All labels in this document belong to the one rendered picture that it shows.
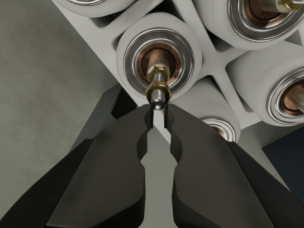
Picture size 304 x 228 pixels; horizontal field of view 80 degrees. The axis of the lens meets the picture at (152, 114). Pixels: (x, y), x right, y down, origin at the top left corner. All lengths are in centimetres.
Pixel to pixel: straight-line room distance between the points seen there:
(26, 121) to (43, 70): 19
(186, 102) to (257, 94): 9
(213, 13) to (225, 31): 2
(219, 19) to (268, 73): 9
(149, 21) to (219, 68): 14
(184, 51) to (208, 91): 10
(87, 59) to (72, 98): 12
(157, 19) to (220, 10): 6
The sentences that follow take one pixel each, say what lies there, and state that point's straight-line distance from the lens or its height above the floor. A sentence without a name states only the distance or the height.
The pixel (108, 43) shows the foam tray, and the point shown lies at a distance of 28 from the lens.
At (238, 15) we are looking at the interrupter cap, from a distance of 21.
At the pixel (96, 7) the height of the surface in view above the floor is 25.
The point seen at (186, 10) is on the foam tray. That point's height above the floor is 18.
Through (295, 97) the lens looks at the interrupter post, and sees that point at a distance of 26.
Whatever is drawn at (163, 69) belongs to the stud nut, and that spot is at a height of 29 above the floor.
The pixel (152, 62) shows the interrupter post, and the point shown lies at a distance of 18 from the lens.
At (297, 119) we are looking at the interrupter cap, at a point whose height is 25.
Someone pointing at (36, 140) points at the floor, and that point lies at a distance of 71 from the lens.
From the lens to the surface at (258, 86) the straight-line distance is 25.
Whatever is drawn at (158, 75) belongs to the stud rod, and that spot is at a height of 30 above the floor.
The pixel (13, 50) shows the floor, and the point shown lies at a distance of 58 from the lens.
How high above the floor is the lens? 45
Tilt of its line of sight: 58 degrees down
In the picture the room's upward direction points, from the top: 177 degrees counter-clockwise
